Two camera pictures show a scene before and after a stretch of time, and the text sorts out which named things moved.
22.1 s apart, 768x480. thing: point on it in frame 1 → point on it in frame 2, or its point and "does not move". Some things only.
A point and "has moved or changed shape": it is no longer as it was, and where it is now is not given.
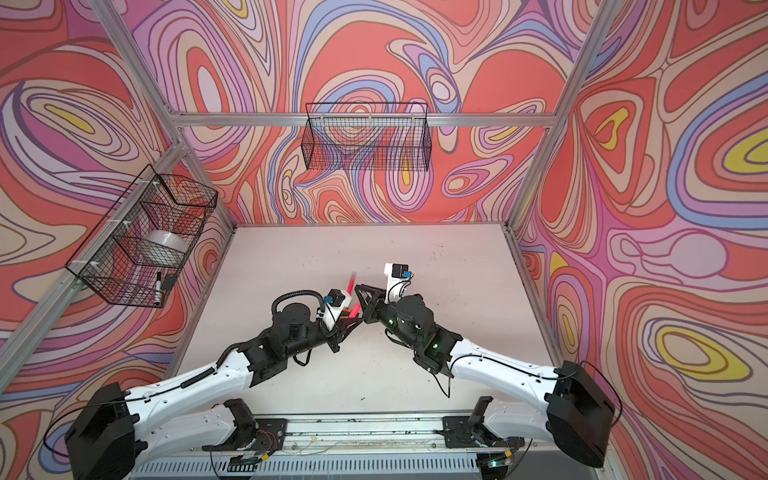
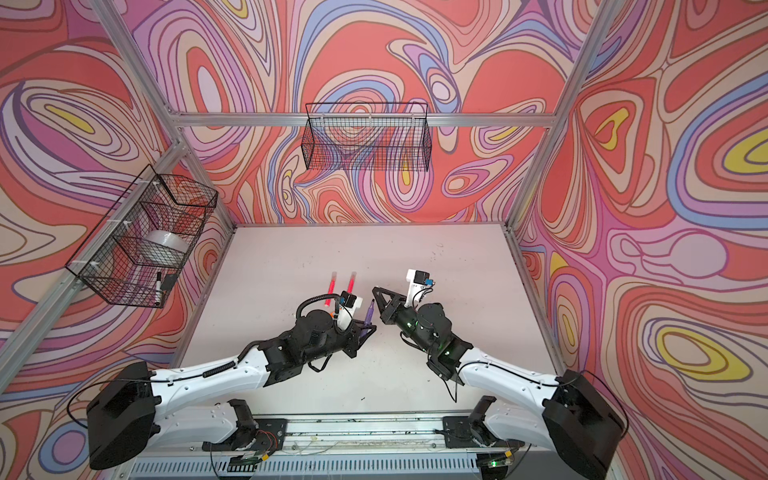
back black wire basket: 372,136 does not move
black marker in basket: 158,289 does not move
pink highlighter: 351,283 → 331,288
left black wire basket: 137,247 does not move
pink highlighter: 354,311 has moved or changed shape
